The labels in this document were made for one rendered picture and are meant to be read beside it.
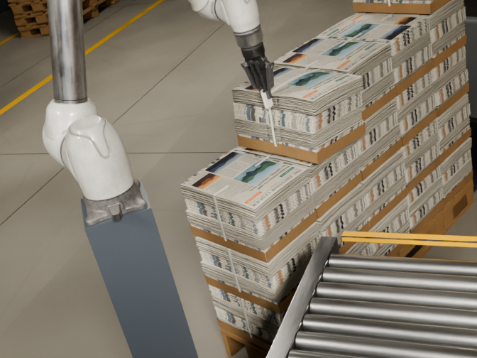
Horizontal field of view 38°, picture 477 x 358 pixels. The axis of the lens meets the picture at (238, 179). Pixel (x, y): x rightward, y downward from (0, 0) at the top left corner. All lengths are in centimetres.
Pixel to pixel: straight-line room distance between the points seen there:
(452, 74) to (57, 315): 217
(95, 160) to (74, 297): 171
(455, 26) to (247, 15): 124
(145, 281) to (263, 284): 49
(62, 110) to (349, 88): 97
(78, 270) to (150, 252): 171
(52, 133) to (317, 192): 94
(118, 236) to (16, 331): 158
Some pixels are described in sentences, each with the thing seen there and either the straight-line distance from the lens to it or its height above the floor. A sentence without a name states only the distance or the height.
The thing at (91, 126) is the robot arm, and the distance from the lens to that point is 195.
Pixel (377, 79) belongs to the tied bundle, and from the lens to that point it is 267.
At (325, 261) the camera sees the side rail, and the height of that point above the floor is 80.
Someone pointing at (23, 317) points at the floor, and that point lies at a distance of 360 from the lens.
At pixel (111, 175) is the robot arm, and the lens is 197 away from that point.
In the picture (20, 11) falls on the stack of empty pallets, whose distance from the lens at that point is 895.
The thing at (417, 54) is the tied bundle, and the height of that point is 94.
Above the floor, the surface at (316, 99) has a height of 107.
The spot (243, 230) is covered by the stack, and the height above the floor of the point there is 72.
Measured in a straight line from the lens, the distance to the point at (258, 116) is 244.
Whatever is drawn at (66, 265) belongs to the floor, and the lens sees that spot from 385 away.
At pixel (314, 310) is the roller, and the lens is 182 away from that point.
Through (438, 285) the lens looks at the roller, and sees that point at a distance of 185.
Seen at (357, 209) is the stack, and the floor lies 51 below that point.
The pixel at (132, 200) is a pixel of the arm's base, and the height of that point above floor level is 102.
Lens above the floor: 196
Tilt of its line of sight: 28 degrees down
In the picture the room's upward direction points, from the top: 13 degrees counter-clockwise
